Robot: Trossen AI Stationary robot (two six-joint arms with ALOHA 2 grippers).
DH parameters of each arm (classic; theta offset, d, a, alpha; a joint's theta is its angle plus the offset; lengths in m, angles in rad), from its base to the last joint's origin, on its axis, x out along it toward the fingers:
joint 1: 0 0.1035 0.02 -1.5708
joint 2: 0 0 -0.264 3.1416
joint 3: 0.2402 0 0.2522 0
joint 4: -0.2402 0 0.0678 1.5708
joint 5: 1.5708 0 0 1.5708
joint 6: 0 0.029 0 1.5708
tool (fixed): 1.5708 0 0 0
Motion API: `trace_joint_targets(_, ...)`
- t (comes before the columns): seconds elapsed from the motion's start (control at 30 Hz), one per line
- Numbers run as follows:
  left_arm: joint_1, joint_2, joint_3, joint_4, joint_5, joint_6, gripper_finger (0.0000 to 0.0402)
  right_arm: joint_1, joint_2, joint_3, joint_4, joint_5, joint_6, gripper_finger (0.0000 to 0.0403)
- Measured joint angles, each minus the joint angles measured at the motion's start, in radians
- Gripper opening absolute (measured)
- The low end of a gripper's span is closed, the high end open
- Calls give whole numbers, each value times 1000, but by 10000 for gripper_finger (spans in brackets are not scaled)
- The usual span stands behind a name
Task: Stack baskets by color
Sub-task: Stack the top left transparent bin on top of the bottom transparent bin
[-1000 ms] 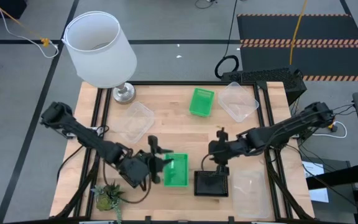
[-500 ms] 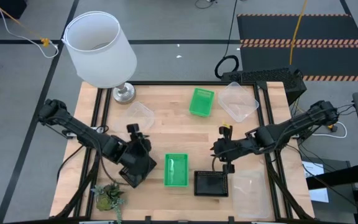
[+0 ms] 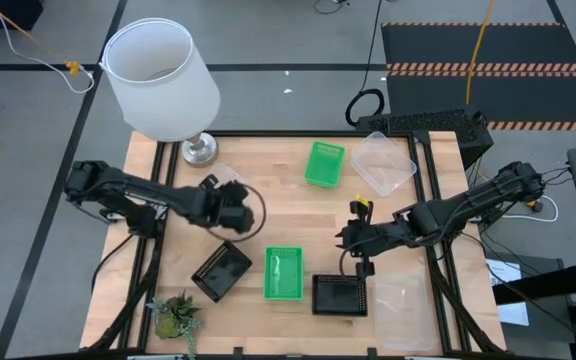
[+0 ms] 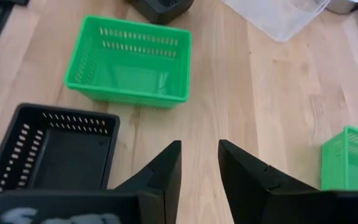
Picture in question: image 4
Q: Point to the silver lamp with white shade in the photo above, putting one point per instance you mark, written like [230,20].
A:
[343,6]

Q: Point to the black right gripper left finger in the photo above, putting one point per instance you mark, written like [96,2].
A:
[166,174]

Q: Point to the clear plastic bin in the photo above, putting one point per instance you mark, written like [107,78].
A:
[278,18]

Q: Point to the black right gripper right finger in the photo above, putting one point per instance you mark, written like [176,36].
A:
[244,180]

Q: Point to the black plastic basket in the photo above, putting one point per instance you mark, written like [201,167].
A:
[70,161]
[163,12]

